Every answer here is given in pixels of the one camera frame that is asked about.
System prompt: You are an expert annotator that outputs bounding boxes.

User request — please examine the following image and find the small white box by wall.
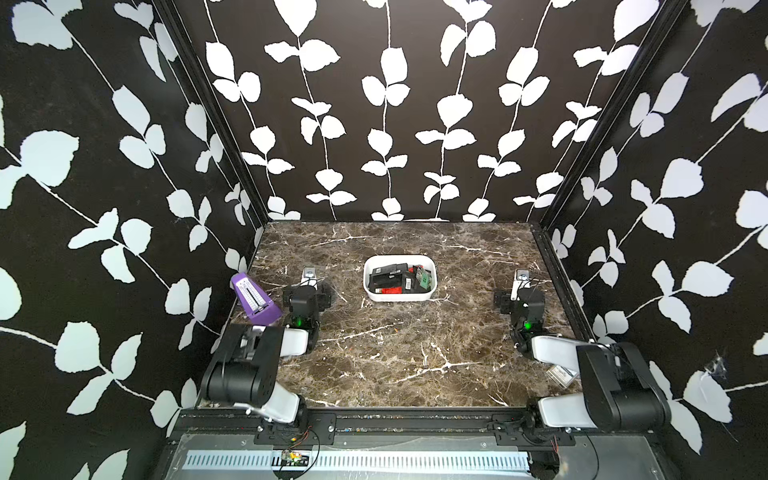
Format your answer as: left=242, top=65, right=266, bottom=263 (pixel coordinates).
left=547, top=365, right=578, bottom=388

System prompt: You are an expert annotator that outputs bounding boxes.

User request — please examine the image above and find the black tea bag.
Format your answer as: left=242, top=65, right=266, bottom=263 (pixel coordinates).
left=403, top=267, right=421, bottom=294
left=367, top=263, right=409, bottom=293

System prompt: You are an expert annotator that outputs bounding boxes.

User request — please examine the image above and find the small red tea bag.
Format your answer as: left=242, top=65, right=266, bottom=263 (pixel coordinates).
left=375, top=287, right=403, bottom=295

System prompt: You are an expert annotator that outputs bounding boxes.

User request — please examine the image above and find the white storage box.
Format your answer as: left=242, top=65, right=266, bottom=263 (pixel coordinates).
left=362, top=254, right=438, bottom=303

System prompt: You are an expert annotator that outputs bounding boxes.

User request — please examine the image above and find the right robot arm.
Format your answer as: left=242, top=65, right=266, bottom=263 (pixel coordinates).
left=493, top=283, right=672, bottom=432

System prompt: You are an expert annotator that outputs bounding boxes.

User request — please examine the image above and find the small circuit board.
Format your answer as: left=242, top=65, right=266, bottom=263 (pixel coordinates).
left=276, top=450, right=311, bottom=470

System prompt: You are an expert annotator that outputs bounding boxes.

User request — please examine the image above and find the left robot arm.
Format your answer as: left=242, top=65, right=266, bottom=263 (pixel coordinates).
left=201, top=273, right=333, bottom=426

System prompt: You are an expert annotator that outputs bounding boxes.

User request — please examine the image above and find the purple metronome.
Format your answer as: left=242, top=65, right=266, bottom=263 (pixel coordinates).
left=231, top=273, right=282, bottom=327

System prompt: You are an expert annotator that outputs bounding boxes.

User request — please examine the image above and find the white perforated strip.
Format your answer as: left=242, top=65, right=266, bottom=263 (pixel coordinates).
left=182, top=450, right=531, bottom=475

